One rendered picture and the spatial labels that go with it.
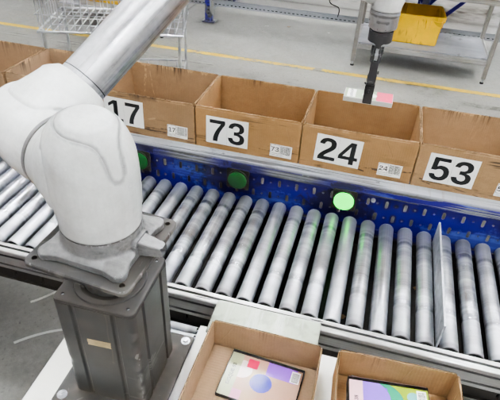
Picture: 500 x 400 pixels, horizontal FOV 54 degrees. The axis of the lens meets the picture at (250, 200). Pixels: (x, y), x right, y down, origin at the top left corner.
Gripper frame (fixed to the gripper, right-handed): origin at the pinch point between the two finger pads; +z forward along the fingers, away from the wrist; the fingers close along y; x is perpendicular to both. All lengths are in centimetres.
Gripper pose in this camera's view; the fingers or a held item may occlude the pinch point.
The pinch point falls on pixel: (369, 90)
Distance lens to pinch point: 172.7
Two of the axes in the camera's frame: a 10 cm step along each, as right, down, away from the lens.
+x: 9.6, 2.0, -1.9
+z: -0.5, 8.0, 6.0
